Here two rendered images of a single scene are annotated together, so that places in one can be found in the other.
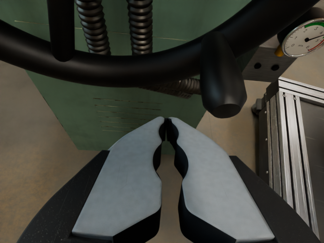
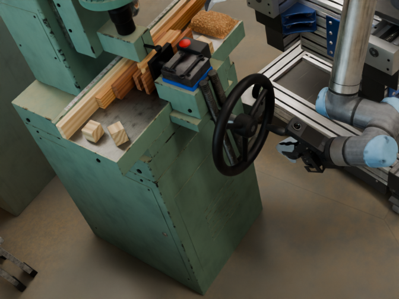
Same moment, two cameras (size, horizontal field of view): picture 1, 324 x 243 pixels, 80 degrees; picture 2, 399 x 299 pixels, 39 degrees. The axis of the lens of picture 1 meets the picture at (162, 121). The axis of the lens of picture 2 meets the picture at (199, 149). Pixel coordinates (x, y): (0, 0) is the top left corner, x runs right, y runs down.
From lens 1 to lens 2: 1.48 m
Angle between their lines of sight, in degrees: 21
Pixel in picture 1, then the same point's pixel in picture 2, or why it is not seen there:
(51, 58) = (246, 162)
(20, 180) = not seen: outside the picture
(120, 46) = (207, 163)
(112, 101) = (212, 202)
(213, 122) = not seen: hidden behind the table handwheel
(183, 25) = not seen: hidden behind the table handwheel
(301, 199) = (345, 133)
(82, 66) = (250, 158)
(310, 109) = (287, 79)
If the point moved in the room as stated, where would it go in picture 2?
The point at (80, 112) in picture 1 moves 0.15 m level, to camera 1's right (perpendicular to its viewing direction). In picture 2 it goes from (200, 234) to (231, 206)
